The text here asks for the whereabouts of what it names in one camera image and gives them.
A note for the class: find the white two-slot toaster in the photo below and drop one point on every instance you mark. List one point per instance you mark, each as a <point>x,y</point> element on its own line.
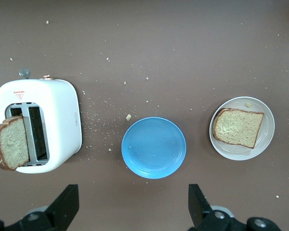
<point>60,115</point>

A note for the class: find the blue plate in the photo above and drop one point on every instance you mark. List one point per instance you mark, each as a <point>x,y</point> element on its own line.
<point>154,148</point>

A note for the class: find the small bread crumb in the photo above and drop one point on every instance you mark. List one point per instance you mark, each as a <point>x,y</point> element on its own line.
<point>248,105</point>

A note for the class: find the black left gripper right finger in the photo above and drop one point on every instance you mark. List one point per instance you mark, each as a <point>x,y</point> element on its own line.
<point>198,209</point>

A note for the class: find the beige plate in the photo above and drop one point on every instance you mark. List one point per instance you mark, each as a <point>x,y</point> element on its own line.
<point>265,134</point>

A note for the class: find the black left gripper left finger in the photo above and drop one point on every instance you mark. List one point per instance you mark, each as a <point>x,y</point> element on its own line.
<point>62,211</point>

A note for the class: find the large bread crumb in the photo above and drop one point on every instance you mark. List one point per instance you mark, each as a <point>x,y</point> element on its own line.
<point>128,117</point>

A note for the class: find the brown bread slice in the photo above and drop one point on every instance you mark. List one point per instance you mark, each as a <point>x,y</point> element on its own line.
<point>238,127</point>
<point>12,144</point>

